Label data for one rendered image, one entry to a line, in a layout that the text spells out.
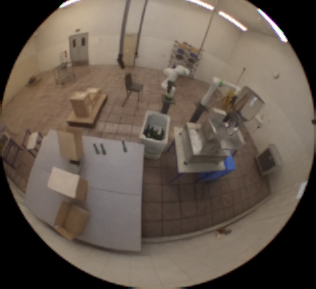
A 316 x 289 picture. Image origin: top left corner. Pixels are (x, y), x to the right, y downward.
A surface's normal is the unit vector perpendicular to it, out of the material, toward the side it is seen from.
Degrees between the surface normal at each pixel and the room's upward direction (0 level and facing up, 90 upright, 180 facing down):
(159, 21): 90
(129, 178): 0
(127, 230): 0
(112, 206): 0
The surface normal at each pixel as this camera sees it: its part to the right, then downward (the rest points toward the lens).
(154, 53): 0.01, 0.77
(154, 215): 0.20, -0.63
